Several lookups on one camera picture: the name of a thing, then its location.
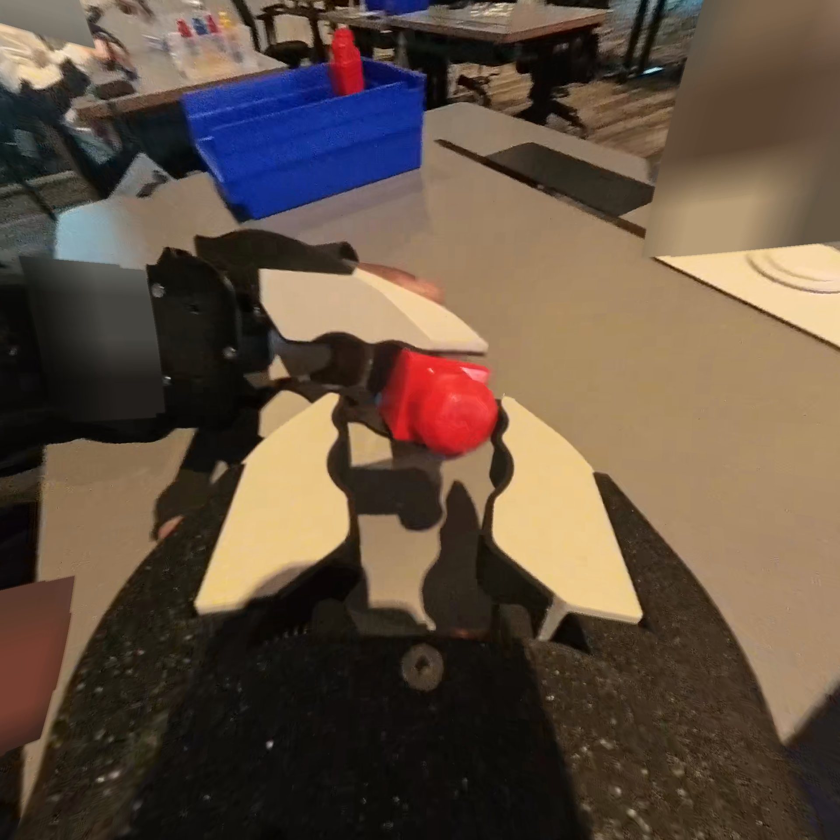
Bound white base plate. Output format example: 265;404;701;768
656;243;840;349

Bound tray of coloured bottles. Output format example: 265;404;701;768
167;12;261;81

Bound black office chair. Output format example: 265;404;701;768
233;0;327;68

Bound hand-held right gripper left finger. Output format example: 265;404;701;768
193;394;362;621

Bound nested blue plastic bins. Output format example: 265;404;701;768
196;121;424;221

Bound person's left forearm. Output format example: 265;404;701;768
0;262;198;588

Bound red mega block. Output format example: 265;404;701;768
379;348;501;458

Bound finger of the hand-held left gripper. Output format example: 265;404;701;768
330;397;398;469
258;266;490;389

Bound black rectangular mat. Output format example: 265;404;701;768
489;143;656;217

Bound pile of mega block stacks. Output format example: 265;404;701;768
328;26;366;97

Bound grey office desk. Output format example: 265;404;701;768
72;39;290;122
387;3;611;126

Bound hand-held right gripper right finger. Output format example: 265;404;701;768
481;395;644;644

